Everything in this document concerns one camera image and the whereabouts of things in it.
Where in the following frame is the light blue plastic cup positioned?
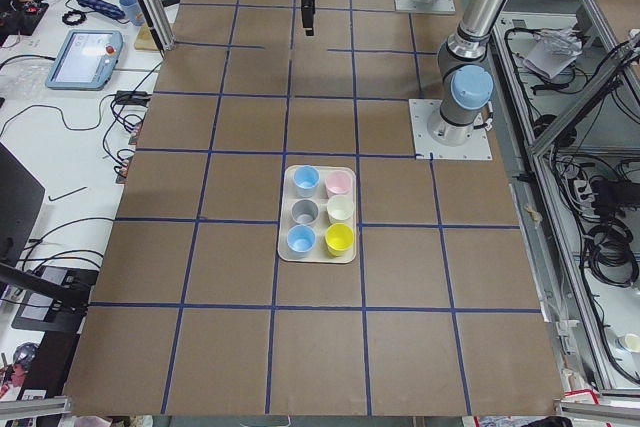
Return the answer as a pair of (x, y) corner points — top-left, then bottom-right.
(293, 165), (320, 198)

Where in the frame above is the pink plastic cup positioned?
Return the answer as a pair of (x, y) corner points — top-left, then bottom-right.
(325, 170), (353, 198)

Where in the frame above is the cream white plastic cup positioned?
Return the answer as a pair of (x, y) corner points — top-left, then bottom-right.
(326, 195), (355, 224)

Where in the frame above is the grey plastic cup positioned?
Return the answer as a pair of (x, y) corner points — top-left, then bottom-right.
(291, 198), (320, 226)

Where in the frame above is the yellow plastic cup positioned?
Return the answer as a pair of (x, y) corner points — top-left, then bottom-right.
(325, 223), (355, 257)

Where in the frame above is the paper cup on shelf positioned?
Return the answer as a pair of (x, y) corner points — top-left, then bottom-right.
(616, 333), (640, 354)

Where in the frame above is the wooden stand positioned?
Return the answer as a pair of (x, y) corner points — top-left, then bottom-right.
(134, 24), (163, 53)

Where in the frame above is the blue mug on desk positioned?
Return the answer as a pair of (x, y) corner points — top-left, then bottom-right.
(119, 0), (144, 26)

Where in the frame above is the black power adapter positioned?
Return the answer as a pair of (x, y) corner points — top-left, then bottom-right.
(114, 90), (151, 106)

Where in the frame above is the cream plastic tray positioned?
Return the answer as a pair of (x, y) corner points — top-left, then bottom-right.
(278, 165), (357, 264)

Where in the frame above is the near blue teach pendant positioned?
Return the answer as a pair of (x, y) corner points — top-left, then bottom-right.
(45, 29), (123, 91)

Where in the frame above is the crumpled white paper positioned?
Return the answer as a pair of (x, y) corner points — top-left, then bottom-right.
(523, 27), (583, 80)

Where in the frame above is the black allen key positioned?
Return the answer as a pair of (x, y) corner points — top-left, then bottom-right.
(47, 186), (88, 202)

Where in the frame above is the black monitor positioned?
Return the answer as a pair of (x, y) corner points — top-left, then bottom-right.
(0, 144), (45, 266)

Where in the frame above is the black cable bundle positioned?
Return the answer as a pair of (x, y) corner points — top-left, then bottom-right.
(579, 219), (640, 288)

